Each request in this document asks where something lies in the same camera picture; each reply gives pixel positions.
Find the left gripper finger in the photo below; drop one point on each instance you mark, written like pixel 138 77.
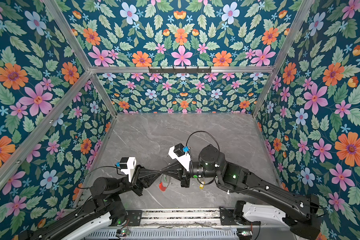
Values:
pixel 146 173
pixel 149 180

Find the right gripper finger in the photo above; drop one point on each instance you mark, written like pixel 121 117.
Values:
pixel 174 168
pixel 172 177

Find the black hook rail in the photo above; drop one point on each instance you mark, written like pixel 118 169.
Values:
pixel 179 70

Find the metal keyring with red handle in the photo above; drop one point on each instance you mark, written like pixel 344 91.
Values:
pixel 165 182

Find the small circuit board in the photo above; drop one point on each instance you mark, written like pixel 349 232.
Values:
pixel 244 234
pixel 123 233

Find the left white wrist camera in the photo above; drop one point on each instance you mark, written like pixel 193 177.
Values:
pixel 127 165

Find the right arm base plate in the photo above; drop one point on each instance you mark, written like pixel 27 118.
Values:
pixel 235 216

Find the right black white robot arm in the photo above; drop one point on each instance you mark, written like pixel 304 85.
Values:
pixel 299 212

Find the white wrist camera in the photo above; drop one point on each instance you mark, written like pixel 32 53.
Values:
pixel 181 153
pixel 127 165

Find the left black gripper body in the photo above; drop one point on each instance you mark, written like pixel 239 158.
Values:
pixel 135 187

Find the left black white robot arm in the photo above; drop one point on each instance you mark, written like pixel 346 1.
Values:
pixel 104 202

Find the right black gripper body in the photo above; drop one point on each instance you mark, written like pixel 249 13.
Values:
pixel 186 178

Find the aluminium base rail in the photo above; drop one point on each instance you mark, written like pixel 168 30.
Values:
pixel 193 224

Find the right small circuit board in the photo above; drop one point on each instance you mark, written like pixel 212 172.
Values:
pixel 244 234

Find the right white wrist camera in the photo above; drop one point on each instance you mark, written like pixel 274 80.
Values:
pixel 181 153

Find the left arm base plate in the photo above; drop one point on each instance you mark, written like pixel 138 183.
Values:
pixel 133 218

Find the left small circuit board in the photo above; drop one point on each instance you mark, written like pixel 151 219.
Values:
pixel 123 233

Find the yellow tagged key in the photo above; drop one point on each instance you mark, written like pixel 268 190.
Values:
pixel 202 185

